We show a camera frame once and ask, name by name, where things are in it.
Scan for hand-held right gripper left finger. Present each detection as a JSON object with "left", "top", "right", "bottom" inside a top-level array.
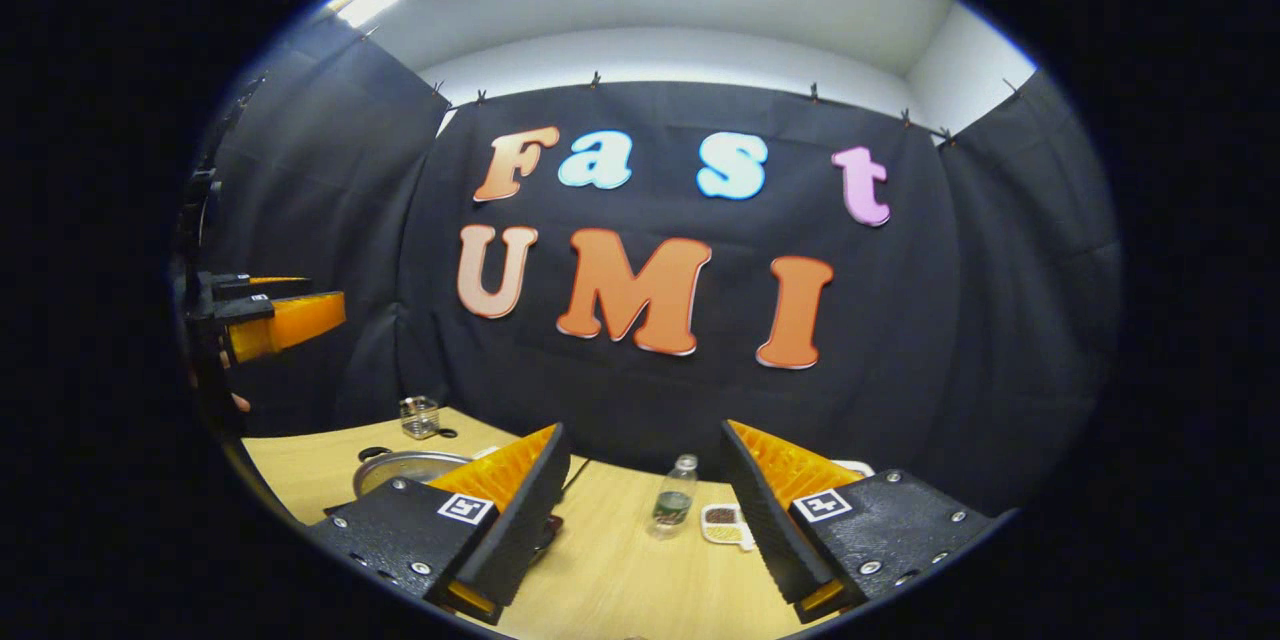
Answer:
[{"left": 305, "top": 422, "right": 573, "bottom": 624}]

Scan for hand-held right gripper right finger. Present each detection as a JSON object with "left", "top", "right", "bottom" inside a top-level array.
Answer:
[{"left": 720, "top": 418, "right": 1001, "bottom": 624}]

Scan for steel pot with black handles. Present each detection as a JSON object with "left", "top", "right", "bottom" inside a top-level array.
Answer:
[{"left": 352, "top": 447, "right": 476, "bottom": 499}]

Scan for white divided dish of beans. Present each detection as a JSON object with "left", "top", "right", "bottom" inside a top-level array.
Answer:
[{"left": 700, "top": 503, "right": 757, "bottom": 551}]

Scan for clear plastic water bottle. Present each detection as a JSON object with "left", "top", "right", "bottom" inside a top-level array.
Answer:
[{"left": 650, "top": 454, "right": 699, "bottom": 539}]

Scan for small ceiling light panel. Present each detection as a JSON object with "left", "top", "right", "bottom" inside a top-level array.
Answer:
[{"left": 335, "top": 0, "right": 409, "bottom": 29}]

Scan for row of black clips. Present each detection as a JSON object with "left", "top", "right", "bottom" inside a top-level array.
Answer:
[{"left": 360, "top": 25, "right": 1021, "bottom": 146}]

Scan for small metal wire basket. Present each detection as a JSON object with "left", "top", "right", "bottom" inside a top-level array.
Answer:
[{"left": 400, "top": 396, "right": 459, "bottom": 440}]

